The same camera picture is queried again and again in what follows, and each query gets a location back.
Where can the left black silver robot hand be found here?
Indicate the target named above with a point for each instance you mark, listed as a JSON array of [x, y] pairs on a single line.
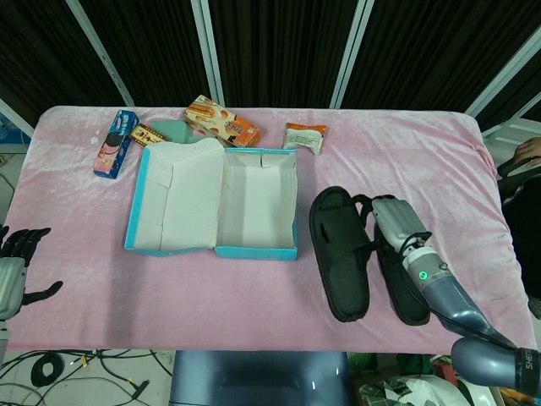
[[10, 287]]

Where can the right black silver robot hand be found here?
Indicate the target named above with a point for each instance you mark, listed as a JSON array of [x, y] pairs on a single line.
[[399, 222]]

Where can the black slipper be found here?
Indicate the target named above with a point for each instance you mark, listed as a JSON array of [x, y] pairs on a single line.
[[401, 298], [338, 254]]

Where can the turquoise cardboard shoe box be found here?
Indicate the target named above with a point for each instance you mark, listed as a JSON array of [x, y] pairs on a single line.
[[190, 199]]

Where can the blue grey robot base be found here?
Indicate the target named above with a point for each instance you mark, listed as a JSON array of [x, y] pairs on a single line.
[[258, 378]]

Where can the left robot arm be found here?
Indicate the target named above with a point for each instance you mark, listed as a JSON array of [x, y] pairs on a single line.
[[3, 338]]

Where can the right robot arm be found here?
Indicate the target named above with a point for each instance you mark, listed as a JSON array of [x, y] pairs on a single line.
[[448, 296]]

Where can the blue Oreo cookie box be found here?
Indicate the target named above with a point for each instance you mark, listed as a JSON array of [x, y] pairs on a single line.
[[115, 144]]

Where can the orange biscuit box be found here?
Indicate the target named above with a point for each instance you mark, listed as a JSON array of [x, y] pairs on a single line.
[[224, 122]]

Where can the small red yellow box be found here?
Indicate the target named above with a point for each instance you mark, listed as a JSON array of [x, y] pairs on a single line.
[[145, 134]]

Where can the black tape roll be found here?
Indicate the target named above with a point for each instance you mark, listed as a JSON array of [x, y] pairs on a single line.
[[39, 372]]

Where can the dark clothed person body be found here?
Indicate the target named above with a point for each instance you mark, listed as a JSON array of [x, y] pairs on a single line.
[[524, 220]]

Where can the black chair armrest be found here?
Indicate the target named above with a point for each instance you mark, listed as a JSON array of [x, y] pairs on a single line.
[[513, 169]]

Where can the white orange snack packet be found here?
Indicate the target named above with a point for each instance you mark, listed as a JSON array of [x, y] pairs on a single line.
[[304, 138]]

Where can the person's hand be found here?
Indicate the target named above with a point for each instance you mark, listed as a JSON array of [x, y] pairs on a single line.
[[530, 150]]

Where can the green white patterned bag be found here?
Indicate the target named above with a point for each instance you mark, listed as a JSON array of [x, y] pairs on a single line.
[[389, 391]]

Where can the white rounded plastic object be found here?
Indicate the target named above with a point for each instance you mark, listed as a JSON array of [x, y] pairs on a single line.
[[439, 391]]

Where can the black ribbed partition panel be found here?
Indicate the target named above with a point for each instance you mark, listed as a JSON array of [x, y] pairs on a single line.
[[422, 42], [148, 42], [279, 42], [34, 51]]

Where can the pink velvet table cloth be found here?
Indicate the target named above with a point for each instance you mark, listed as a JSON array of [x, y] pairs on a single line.
[[236, 304]]

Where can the teal plastic dustpan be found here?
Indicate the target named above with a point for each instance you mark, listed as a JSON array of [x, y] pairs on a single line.
[[171, 130]]

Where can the white partition post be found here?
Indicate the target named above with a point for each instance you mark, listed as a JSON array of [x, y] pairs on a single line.
[[101, 53], [351, 55], [209, 51], [503, 67], [14, 115]]

